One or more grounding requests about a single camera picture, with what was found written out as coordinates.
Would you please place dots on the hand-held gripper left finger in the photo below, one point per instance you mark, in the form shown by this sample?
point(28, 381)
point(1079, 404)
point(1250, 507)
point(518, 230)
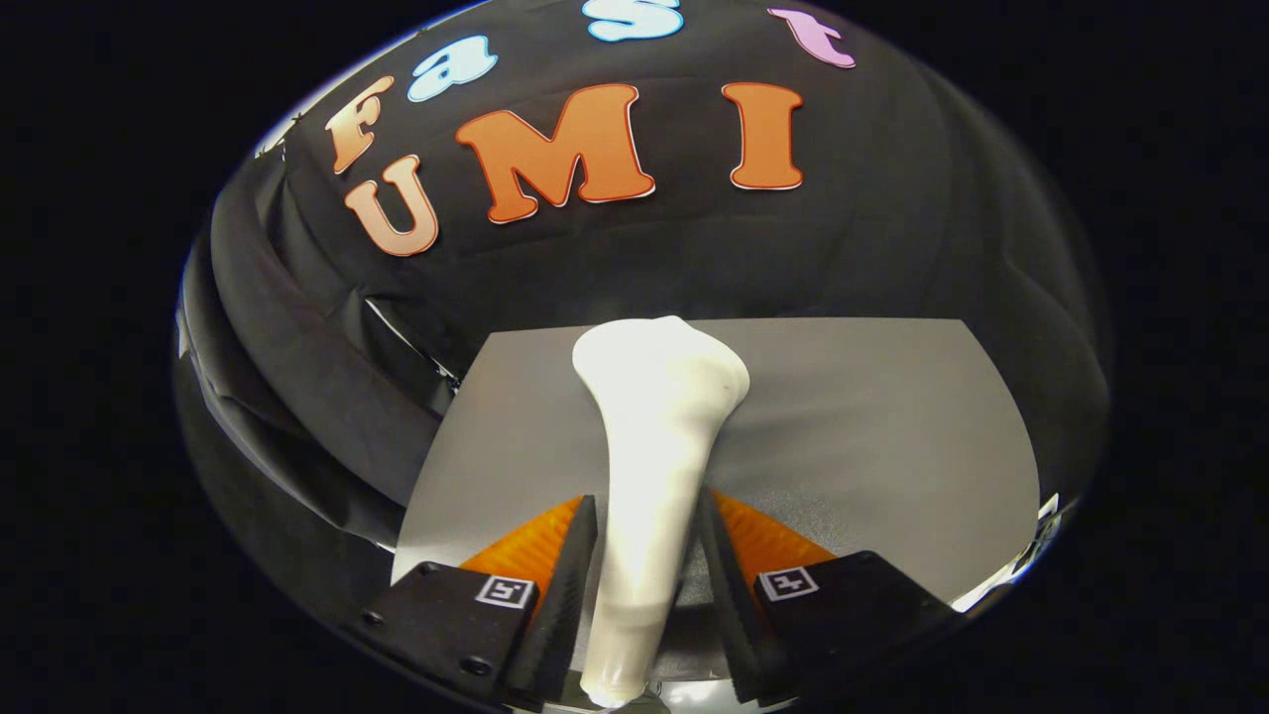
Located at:
point(565, 595)

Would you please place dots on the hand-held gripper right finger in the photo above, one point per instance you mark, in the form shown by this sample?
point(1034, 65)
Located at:
point(729, 595)

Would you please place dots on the white garment steamer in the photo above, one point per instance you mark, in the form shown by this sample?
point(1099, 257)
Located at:
point(654, 446)

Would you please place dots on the grey cabinet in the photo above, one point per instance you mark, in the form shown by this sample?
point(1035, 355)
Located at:
point(872, 446)

